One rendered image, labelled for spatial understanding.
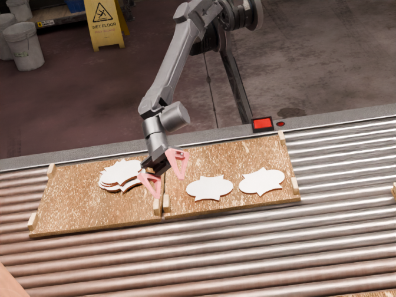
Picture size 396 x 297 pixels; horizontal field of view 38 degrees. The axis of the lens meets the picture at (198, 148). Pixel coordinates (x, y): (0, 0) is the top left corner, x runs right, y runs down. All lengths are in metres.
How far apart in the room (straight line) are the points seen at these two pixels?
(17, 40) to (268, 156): 3.78
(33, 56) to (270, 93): 2.31
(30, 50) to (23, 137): 1.26
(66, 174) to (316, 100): 2.40
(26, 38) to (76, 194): 3.56
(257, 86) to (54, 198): 2.64
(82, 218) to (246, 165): 0.55
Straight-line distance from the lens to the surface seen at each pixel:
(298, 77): 4.38
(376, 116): 2.11
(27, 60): 5.44
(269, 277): 1.51
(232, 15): 2.45
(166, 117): 1.48
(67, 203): 1.89
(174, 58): 1.66
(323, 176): 1.82
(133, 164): 1.91
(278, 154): 1.89
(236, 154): 1.92
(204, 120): 3.98
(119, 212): 1.78
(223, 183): 1.78
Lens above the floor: 2.02
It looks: 33 degrees down
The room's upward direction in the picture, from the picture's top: 11 degrees counter-clockwise
